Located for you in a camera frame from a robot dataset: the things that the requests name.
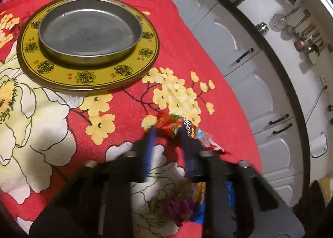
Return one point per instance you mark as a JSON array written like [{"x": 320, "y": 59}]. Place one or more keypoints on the white kitchen cabinets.
[{"x": 242, "y": 92}]

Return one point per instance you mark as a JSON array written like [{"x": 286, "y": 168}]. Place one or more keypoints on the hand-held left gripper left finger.
[{"x": 149, "y": 145}]

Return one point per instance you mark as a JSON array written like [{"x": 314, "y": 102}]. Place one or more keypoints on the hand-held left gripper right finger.
[{"x": 186, "y": 149}]

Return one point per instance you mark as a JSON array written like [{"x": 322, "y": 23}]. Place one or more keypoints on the red floral blanket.
[{"x": 52, "y": 123}]

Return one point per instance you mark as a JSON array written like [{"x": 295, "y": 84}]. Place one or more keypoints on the red snack wrapper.
[{"x": 170, "y": 124}]

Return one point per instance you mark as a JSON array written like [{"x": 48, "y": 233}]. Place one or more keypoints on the blue snack wrapper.
[{"x": 199, "y": 212}]

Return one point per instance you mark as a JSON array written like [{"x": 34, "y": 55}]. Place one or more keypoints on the metal jar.
[{"x": 262, "y": 28}]

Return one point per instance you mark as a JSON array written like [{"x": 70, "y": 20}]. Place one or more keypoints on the white wall outlet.
[{"x": 324, "y": 79}]

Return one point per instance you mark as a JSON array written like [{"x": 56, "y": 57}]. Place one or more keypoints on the metal ladle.
[{"x": 299, "y": 45}]

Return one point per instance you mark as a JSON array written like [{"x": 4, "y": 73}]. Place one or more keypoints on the black kitchen countertop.
[{"x": 300, "y": 123}]

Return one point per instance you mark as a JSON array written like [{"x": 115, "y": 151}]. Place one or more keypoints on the yellow rimmed metal tray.
[{"x": 88, "y": 29}]

